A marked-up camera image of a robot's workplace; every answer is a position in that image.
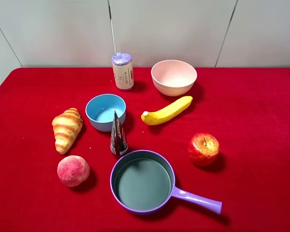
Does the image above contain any yellow toy banana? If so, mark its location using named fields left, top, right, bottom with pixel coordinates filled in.
left=141, top=96, right=193, bottom=126

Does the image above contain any purple toy frying pan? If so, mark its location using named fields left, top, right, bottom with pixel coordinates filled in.
left=110, top=150, right=222, bottom=214

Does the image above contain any pink bowl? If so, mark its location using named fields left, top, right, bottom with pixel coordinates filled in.
left=151, top=60, right=198, bottom=97

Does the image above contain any purple garbage bag roll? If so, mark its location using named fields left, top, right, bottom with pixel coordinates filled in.
left=112, top=53, right=134, bottom=90

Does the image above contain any toy croissant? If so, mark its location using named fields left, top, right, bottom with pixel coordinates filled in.
left=52, top=108, right=83, bottom=155

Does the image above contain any pink toy peach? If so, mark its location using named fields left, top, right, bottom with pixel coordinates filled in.
left=57, top=155, right=90, bottom=188

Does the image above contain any blue bowl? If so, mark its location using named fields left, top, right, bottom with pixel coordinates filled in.
left=85, top=94, right=126, bottom=132

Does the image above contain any red toy apple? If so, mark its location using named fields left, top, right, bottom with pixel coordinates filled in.
left=188, top=133, right=220, bottom=167

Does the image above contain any dark cone snack packet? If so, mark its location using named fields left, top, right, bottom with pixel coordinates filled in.
left=110, top=112, right=129, bottom=156

